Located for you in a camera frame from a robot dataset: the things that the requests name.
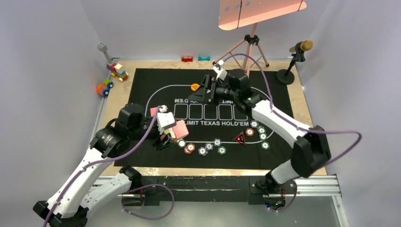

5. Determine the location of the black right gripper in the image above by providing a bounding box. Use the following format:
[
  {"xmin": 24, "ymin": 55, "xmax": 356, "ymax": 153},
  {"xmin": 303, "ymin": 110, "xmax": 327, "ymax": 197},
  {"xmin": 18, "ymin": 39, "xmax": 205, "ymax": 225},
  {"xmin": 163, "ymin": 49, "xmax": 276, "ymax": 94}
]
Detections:
[{"xmin": 187, "ymin": 75, "xmax": 238, "ymax": 106}]

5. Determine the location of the orange big blind button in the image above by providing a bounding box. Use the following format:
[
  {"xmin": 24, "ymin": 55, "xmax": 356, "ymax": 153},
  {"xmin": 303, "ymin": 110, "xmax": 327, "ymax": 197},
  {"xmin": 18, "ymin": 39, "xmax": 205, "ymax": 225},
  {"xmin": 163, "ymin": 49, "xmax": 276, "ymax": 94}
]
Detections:
[{"xmin": 191, "ymin": 83, "xmax": 200, "ymax": 91}]

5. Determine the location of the red playing card box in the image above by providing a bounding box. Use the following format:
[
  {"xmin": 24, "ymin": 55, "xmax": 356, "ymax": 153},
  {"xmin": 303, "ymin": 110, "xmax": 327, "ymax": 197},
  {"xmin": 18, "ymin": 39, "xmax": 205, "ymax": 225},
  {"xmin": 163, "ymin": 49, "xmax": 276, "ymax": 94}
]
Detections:
[{"xmin": 172, "ymin": 120, "xmax": 189, "ymax": 140}]

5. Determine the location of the red poker chip stack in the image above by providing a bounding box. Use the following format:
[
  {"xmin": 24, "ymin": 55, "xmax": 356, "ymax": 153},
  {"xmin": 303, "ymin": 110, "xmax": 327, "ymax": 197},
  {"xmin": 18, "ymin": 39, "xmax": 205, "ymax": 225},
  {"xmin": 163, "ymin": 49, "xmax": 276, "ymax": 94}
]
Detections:
[{"xmin": 184, "ymin": 143, "xmax": 196, "ymax": 154}]

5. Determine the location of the red playing card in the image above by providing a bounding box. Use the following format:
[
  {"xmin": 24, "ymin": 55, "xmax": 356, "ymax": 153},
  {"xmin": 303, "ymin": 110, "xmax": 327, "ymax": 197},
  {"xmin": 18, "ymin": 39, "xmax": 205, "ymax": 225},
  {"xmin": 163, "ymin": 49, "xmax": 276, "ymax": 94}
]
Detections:
[{"xmin": 150, "ymin": 107, "xmax": 161, "ymax": 117}]

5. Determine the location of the red triangular dealer button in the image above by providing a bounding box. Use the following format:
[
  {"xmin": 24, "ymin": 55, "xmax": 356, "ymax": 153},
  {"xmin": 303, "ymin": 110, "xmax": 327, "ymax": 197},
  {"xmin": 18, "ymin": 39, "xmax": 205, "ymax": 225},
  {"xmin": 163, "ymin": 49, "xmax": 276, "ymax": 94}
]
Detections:
[{"xmin": 233, "ymin": 132, "xmax": 246, "ymax": 144}]

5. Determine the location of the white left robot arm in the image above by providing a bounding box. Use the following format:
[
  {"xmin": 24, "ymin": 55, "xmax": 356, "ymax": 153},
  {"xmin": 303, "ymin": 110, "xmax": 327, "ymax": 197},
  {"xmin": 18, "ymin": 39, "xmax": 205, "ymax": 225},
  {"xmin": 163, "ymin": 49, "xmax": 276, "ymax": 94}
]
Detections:
[{"xmin": 33, "ymin": 103, "xmax": 188, "ymax": 227}]

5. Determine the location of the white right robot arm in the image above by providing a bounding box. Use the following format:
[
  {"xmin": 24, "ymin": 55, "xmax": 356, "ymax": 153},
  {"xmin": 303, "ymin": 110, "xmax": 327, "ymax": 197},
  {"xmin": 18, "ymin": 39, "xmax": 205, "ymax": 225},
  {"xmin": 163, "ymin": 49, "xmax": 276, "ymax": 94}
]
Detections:
[{"xmin": 188, "ymin": 70, "xmax": 331, "ymax": 195}]

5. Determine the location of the teal toy block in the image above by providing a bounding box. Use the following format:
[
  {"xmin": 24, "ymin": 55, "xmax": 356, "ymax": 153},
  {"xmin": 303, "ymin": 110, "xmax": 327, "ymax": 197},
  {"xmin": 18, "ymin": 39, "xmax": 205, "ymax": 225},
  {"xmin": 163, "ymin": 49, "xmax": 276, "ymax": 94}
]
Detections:
[{"xmin": 198, "ymin": 55, "xmax": 210, "ymax": 61}]

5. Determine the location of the red toy block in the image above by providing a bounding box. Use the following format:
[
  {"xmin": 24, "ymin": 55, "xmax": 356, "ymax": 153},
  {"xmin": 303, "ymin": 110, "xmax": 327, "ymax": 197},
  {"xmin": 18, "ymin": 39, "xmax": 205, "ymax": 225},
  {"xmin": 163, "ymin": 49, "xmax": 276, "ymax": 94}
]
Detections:
[{"xmin": 181, "ymin": 55, "xmax": 193, "ymax": 62}]

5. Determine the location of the black poker felt mat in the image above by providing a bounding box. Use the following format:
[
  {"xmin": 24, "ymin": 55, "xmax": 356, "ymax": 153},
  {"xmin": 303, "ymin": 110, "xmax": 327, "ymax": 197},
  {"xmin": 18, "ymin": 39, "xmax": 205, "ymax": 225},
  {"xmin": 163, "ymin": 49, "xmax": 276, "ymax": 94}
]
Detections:
[{"xmin": 116, "ymin": 69, "xmax": 292, "ymax": 170}]

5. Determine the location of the gold microphone on stand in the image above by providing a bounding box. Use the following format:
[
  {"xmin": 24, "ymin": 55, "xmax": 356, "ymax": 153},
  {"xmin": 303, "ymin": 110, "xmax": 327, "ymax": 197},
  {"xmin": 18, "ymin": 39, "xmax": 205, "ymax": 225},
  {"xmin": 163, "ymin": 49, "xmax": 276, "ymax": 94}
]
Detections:
[{"xmin": 276, "ymin": 40, "xmax": 314, "ymax": 85}]

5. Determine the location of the pink music stand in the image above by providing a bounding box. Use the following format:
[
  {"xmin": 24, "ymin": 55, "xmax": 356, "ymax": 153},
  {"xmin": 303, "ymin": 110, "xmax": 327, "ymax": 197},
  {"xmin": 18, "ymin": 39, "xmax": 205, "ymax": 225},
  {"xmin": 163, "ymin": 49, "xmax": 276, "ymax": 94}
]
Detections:
[{"xmin": 213, "ymin": 0, "xmax": 307, "ymax": 67}]

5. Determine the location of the orange toy wheel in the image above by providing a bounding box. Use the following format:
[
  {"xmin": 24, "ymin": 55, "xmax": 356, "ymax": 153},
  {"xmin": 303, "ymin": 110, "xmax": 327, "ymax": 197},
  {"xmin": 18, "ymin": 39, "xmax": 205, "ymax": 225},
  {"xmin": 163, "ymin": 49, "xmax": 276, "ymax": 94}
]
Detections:
[{"xmin": 96, "ymin": 79, "xmax": 113, "ymax": 97}]

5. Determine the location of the colourful toy block train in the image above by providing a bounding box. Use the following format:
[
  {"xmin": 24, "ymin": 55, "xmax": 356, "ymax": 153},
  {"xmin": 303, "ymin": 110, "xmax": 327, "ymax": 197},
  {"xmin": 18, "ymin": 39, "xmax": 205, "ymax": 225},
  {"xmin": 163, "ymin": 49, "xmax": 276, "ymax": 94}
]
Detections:
[{"xmin": 97, "ymin": 43, "xmax": 129, "ymax": 82}]

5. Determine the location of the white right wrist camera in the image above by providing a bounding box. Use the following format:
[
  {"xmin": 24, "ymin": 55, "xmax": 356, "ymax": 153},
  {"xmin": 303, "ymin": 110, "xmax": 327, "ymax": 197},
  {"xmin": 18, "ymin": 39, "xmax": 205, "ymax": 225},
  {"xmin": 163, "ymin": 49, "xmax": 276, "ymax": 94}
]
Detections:
[{"xmin": 213, "ymin": 60, "xmax": 227, "ymax": 82}]

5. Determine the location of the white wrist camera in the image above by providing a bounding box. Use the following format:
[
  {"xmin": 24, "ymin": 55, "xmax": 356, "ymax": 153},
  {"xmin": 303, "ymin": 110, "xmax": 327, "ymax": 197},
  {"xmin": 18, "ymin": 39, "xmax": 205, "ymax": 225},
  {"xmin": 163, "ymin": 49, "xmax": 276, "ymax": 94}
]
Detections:
[
  {"xmin": 156, "ymin": 105, "xmax": 176, "ymax": 135},
  {"xmin": 213, "ymin": 60, "xmax": 227, "ymax": 82}
]

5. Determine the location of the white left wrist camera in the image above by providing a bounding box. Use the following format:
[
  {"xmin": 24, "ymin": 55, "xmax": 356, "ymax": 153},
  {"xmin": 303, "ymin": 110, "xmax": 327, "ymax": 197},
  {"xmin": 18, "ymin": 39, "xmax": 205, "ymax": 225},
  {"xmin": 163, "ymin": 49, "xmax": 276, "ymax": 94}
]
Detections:
[{"xmin": 156, "ymin": 105, "xmax": 176, "ymax": 135}]

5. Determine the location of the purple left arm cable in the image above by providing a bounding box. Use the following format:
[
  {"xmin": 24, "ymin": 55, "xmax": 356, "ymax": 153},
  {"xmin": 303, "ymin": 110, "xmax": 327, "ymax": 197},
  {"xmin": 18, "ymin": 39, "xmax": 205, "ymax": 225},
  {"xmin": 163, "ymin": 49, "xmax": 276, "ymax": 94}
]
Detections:
[{"xmin": 42, "ymin": 105, "xmax": 175, "ymax": 227}]

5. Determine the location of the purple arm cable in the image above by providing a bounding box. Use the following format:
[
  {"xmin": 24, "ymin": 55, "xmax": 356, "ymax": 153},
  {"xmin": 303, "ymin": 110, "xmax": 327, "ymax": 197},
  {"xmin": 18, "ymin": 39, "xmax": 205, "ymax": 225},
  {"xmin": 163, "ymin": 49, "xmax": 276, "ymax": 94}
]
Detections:
[
  {"xmin": 42, "ymin": 105, "xmax": 175, "ymax": 227},
  {"xmin": 219, "ymin": 53, "xmax": 362, "ymax": 214}
]

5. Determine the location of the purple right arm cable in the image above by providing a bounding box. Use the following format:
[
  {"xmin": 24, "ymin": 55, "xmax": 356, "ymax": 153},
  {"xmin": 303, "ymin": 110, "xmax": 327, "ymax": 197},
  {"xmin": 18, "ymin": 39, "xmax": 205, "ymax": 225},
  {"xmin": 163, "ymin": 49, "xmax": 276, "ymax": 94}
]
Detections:
[{"xmin": 219, "ymin": 53, "xmax": 362, "ymax": 214}]

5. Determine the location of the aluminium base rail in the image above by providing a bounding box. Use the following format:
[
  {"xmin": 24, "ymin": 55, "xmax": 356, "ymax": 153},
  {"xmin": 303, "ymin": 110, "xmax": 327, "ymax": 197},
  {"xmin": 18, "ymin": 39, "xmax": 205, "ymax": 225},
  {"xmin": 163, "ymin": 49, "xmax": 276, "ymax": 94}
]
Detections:
[{"xmin": 56, "ymin": 94, "xmax": 350, "ymax": 227}]

